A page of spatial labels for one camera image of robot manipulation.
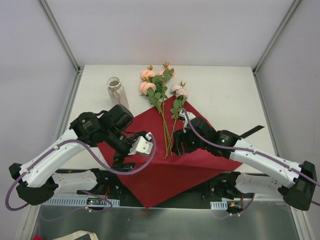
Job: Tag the red object at bottom edge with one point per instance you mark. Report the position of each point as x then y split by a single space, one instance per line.
37 237

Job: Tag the light pink rose stem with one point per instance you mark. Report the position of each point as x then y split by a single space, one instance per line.
180 95

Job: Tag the left white cable duct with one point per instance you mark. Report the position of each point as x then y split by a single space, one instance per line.
81 201

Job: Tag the right white cable duct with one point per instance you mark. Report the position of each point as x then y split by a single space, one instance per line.
225 205

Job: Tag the pink artificial flower bunch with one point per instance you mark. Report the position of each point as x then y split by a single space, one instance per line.
154 87

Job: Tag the right aluminium frame post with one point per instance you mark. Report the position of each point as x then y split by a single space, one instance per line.
277 34

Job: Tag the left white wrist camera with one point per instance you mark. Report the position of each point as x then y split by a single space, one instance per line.
142 145

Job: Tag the left aluminium frame post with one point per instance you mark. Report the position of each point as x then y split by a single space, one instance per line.
59 34

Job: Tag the brown red wrapping paper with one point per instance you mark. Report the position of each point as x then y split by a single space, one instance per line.
172 162

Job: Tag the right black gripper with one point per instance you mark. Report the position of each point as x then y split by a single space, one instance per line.
182 141

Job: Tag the aluminium frame post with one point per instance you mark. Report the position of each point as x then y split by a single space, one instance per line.
59 34
277 34

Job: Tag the white ribbed ceramic vase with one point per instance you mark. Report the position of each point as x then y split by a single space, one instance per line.
117 92

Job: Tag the black ribbon with gold print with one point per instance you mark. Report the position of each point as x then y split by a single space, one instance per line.
251 131

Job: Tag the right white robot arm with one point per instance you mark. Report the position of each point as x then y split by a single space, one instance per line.
295 182

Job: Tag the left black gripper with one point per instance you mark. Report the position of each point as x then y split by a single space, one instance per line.
122 155

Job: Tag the white cable duct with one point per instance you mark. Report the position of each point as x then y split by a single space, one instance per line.
81 201
225 205

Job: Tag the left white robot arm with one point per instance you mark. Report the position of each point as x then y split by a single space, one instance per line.
37 181

